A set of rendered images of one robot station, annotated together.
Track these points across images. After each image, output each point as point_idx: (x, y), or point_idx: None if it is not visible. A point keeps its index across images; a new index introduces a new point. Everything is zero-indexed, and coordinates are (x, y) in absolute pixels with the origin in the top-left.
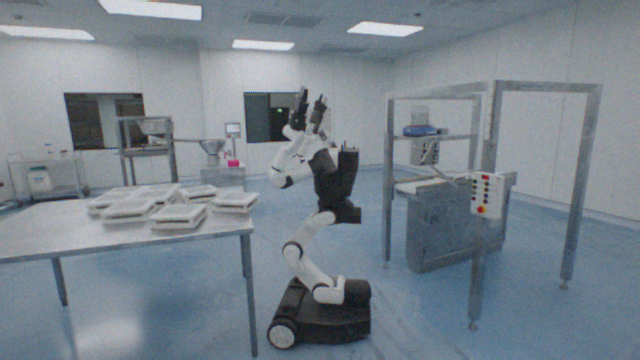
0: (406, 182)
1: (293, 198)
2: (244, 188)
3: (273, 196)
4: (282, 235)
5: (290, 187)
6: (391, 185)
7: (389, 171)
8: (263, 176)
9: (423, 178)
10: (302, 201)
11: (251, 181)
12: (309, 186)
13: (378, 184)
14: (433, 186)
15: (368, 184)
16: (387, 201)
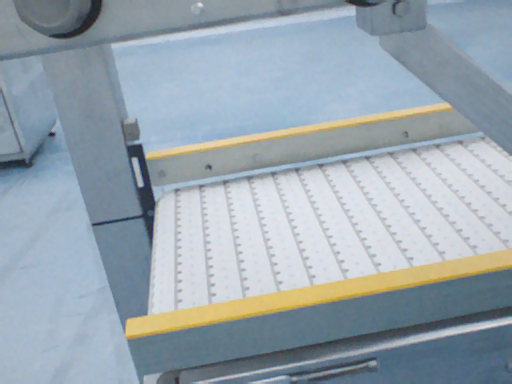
0: (275, 166)
1: (208, 104)
2: (0, 90)
3: (165, 96)
4: (31, 266)
5: (236, 64)
6: (129, 196)
7: (71, 81)
8: (200, 31)
9: (463, 121)
10: (222, 116)
11: (163, 47)
12: (288, 60)
13: (501, 49)
14: (431, 309)
15: (468, 50)
16: (123, 310)
